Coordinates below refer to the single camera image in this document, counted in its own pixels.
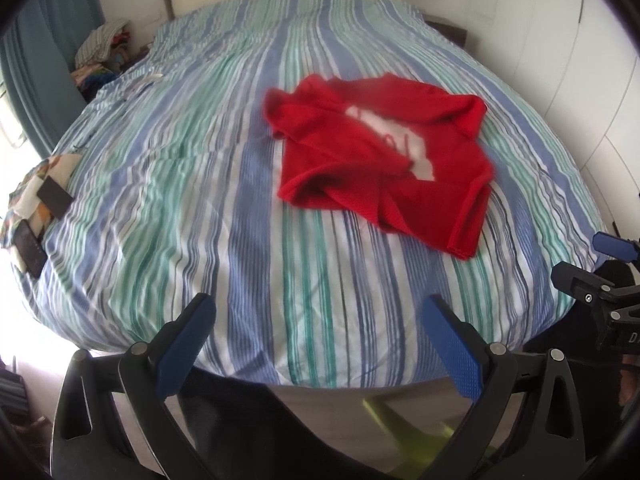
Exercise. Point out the black phone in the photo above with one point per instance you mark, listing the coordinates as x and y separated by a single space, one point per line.
30 250

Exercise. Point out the lime green stool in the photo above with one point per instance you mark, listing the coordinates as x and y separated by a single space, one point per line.
417 448

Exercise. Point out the teal curtain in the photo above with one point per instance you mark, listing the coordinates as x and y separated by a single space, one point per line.
37 61

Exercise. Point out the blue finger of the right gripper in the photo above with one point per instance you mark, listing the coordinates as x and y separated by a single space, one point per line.
615 247

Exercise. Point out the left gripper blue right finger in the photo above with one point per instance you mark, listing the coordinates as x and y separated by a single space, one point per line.
484 376

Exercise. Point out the red knit sweater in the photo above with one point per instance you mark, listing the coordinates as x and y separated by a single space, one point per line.
401 154

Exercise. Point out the dark brown wallet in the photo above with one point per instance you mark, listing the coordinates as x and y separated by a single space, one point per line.
55 198

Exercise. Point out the striped blue green bedspread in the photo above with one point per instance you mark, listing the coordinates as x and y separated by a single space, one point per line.
176 193

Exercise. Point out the white wardrobe doors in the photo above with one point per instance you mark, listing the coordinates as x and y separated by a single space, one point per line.
574 64

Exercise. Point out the dark wooden nightstand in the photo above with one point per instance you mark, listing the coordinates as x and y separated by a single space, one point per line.
454 33

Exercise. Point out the pile of clothes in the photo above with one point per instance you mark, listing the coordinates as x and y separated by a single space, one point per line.
101 58

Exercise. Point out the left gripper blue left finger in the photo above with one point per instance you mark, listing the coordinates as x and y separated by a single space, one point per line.
151 373

